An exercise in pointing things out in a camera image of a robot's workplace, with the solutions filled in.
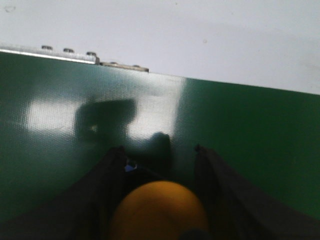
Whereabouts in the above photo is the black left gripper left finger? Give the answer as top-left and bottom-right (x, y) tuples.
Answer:
(0, 146), (127, 240)

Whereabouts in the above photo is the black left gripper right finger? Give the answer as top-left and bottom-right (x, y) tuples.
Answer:
(194, 145), (320, 240)

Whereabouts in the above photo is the green conveyor belt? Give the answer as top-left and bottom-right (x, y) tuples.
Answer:
(0, 53), (320, 222)

